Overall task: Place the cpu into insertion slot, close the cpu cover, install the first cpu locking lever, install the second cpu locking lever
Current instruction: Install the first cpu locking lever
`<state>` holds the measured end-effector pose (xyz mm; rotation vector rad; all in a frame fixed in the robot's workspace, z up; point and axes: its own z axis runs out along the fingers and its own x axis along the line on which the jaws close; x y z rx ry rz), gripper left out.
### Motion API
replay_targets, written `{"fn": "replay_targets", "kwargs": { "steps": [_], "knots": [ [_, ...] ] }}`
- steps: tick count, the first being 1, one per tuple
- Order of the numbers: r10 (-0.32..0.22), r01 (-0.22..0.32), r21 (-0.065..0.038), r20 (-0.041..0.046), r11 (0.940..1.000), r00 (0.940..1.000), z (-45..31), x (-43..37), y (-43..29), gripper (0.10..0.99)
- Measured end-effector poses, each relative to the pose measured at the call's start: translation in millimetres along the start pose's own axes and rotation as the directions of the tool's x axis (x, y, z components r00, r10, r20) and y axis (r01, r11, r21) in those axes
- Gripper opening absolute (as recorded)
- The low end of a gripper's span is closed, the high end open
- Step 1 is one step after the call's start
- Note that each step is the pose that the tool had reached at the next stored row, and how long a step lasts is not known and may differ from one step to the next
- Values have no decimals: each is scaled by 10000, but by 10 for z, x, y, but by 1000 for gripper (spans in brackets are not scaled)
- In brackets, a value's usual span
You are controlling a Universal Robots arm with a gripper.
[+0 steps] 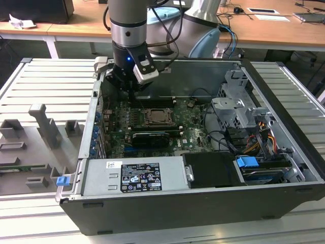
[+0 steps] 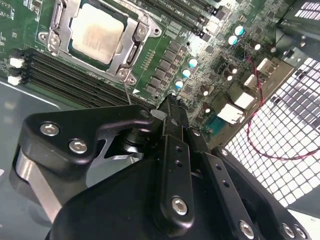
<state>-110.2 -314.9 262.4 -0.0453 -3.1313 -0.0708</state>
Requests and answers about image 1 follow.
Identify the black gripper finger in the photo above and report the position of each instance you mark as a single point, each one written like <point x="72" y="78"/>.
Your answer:
<point x="114" y="76"/>

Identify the silver CPU plate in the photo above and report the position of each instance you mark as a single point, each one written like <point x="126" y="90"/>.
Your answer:
<point x="159" y="115"/>

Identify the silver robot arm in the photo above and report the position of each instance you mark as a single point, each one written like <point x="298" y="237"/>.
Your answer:
<point x="127" y="23"/>

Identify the blue expansion slot clips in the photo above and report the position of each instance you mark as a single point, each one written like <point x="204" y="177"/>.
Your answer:
<point x="96" y="133"/>

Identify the black RAM slots row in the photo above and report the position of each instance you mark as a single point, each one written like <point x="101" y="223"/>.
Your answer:
<point x="152" y="127"/>
<point x="160" y="101"/>

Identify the wooden desk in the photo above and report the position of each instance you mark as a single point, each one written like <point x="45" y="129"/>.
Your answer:
<point x="25" y="30"/>
<point x="83" y="23"/>

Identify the black graphics card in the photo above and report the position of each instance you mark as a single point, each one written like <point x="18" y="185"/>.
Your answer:
<point x="149" y="139"/>

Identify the large black box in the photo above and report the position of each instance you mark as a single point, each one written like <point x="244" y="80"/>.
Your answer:
<point x="38" y="10"/>

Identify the green motherboard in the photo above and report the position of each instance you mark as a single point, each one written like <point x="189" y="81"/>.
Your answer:
<point x="193" y="137"/>

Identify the grey power supply unit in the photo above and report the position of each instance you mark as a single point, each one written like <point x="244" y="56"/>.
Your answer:
<point x="101" y="178"/>

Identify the crumpled white paper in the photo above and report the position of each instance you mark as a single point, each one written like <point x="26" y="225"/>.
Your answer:
<point x="19" y="22"/>

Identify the grey parts rack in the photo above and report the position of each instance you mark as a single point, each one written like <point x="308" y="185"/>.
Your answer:
<point x="30" y="152"/>

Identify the blue plastic case latch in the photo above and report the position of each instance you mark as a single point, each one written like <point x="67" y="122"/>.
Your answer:
<point x="63" y="181"/>

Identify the silver metal drive cage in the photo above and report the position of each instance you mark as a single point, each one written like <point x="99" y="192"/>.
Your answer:
<point x="228" y="111"/>

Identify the black computer mouse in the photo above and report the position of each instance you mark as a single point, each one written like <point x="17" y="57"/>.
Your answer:
<point x="238" y="10"/>

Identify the green RAM stick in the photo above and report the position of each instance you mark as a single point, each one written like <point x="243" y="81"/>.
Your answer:
<point x="25" y="167"/>

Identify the black open PC case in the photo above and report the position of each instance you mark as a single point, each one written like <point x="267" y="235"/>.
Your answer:
<point x="177" y="216"/>

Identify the white paper sheet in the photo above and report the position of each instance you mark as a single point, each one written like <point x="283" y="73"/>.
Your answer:
<point x="271" y="17"/>

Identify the hard disk in blue carrier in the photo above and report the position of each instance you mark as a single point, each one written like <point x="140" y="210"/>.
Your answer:
<point x="246" y="162"/>

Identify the grey laptop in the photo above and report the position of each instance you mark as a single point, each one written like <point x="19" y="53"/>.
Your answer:
<point x="308" y="17"/>

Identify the white camera with black bracket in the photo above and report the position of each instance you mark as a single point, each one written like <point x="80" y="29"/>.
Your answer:
<point x="147" y="76"/>

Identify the small white plastic bracket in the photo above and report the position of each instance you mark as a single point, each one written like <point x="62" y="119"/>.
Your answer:
<point x="219" y="53"/>

